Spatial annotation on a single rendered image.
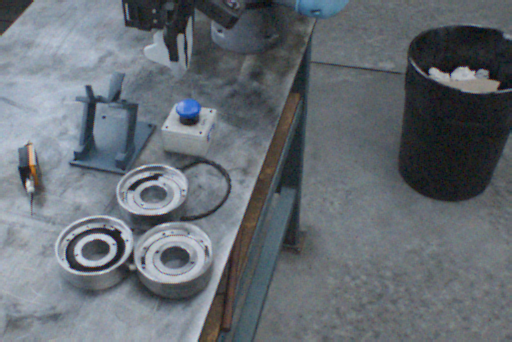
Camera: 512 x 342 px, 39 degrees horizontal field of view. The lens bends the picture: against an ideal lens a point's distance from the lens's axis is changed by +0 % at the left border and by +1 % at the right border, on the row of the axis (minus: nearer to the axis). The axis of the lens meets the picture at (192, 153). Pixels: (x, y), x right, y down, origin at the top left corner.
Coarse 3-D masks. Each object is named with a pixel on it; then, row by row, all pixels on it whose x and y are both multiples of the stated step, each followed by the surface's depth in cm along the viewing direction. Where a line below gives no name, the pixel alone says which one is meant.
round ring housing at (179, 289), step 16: (176, 224) 97; (144, 240) 96; (208, 240) 95; (144, 256) 95; (160, 256) 95; (176, 256) 97; (192, 256) 94; (208, 256) 96; (144, 272) 91; (160, 272) 93; (176, 272) 92; (208, 272) 92; (160, 288) 91; (176, 288) 90; (192, 288) 91
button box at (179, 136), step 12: (204, 108) 116; (168, 120) 114; (180, 120) 113; (192, 120) 113; (204, 120) 113; (168, 132) 112; (180, 132) 111; (192, 132) 111; (204, 132) 111; (168, 144) 114; (180, 144) 113; (192, 144) 112; (204, 144) 112; (204, 156) 113
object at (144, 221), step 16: (128, 176) 105; (176, 176) 106; (144, 192) 105; (160, 192) 106; (128, 208) 100; (144, 208) 102; (160, 208) 102; (176, 208) 100; (144, 224) 100; (160, 224) 100
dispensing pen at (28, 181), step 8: (24, 144) 114; (32, 144) 115; (24, 152) 110; (24, 160) 109; (24, 168) 108; (24, 176) 109; (32, 176) 108; (24, 184) 110; (32, 184) 107; (32, 192) 106; (32, 200) 105
